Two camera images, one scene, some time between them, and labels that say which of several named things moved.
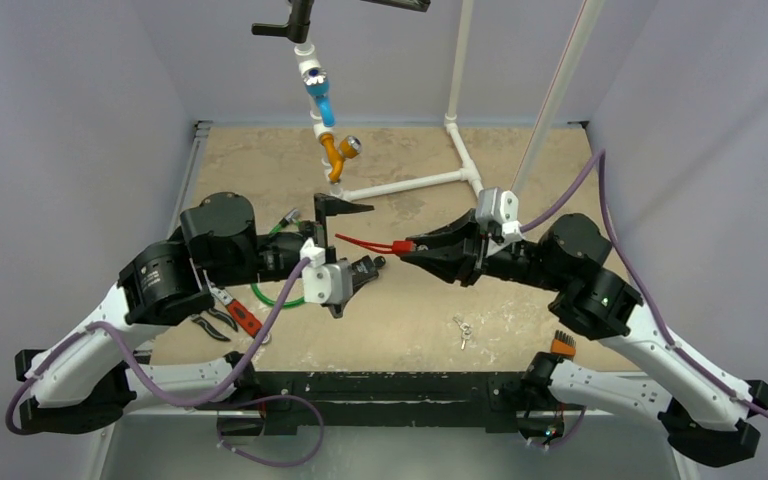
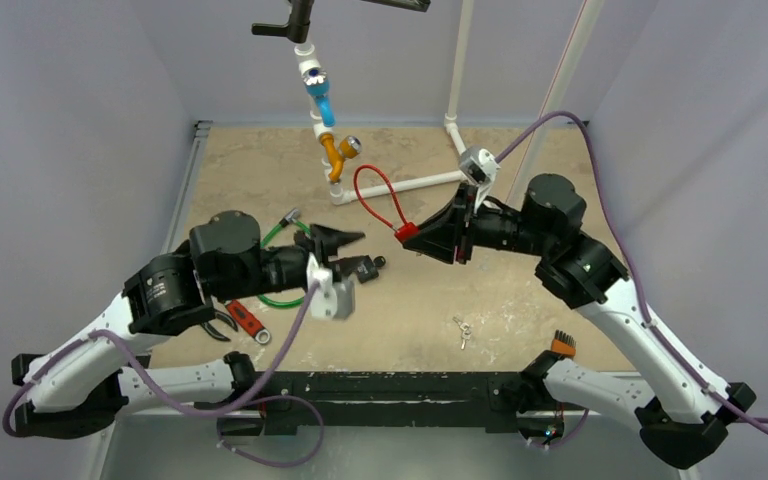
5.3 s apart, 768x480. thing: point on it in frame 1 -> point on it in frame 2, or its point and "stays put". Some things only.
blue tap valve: (317, 84) stays put
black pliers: (215, 334) stays put
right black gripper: (477, 250) -> (461, 225)
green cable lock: (290, 216) stays put
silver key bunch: (465, 327) stays put
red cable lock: (398, 246) -> (405, 232)
